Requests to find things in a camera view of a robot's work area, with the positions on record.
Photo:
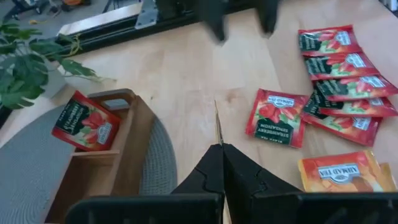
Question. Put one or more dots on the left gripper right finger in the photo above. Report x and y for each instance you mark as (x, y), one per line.
(264, 202)

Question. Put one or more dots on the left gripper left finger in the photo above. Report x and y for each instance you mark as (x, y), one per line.
(186, 205)

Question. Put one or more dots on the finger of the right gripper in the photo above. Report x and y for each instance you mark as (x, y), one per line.
(214, 18)
(267, 15)

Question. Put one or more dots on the orange mango tea packet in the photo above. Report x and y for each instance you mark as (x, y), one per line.
(390, 177)
(339, 172)

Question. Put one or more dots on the red strawberry tea packet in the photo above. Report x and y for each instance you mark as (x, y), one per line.
(276, 116)
(85, 121)
(339, 65)
(345, 126)
(328, 40)
(357, 107)

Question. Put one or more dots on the black strawberry tea packet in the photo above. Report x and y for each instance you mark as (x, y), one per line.
(354, 87)

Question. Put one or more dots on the wooden three-compartment tray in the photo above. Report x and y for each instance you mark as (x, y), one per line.
(124, 149)

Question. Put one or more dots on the round grey woven mat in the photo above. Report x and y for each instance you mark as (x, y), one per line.
(25, 174)

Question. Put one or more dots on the green potted artificial plant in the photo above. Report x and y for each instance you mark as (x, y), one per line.
(25, 71)

